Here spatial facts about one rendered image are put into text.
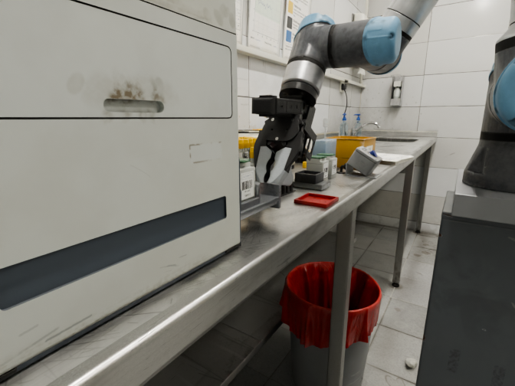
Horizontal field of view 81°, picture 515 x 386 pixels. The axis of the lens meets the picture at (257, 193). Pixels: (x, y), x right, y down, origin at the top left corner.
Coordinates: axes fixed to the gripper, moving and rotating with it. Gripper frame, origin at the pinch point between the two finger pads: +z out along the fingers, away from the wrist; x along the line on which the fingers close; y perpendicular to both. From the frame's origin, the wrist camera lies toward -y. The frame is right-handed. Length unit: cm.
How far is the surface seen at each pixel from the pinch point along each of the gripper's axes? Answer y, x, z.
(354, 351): 75, -6, 32
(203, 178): -19.5, -4.4, 4.9
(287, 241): -3.7, -8.4, 8.0
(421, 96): 215, 7, -159
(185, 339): -19.3, -8.5, 20.0
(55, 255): -30.8, -4.2, 15.0
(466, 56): 201, -21, -184
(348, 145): 47, 4, -31
